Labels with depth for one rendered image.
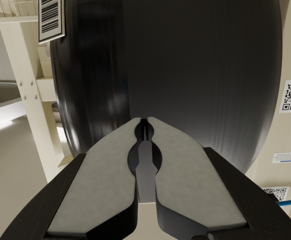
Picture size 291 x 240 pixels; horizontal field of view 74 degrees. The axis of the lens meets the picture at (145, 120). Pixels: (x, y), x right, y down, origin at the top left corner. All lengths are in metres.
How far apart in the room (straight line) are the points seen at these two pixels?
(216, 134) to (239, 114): 0.03
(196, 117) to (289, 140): 0.39
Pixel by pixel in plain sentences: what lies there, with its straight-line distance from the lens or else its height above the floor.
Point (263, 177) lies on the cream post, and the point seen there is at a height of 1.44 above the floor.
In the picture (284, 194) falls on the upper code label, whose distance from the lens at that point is 0.69.
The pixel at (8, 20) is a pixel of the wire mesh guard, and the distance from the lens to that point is 0.96.
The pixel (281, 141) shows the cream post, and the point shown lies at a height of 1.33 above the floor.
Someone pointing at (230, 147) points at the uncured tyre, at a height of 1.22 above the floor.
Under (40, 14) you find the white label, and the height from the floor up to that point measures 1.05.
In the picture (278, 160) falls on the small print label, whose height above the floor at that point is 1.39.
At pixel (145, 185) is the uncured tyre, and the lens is 0.30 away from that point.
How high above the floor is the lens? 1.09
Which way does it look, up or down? 23 degrees up
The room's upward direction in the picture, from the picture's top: 177 degrees clockwise
